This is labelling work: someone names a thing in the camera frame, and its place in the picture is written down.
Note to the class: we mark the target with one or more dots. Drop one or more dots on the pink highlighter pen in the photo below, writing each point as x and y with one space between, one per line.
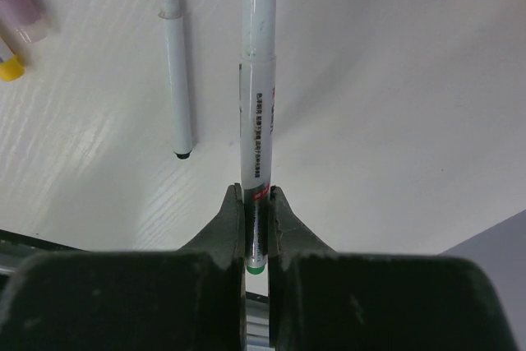
25 19

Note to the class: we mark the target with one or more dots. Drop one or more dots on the dark green capped marker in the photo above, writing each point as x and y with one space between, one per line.
256 108

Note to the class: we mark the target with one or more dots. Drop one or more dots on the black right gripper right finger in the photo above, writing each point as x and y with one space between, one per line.
290 244

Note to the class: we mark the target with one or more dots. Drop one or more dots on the black capped thin marker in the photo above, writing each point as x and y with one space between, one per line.
171 15

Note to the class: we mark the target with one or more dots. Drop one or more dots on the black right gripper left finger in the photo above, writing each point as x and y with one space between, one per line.
218 244

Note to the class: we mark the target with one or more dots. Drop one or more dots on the aluminium rail front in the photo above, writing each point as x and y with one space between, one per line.
59 297

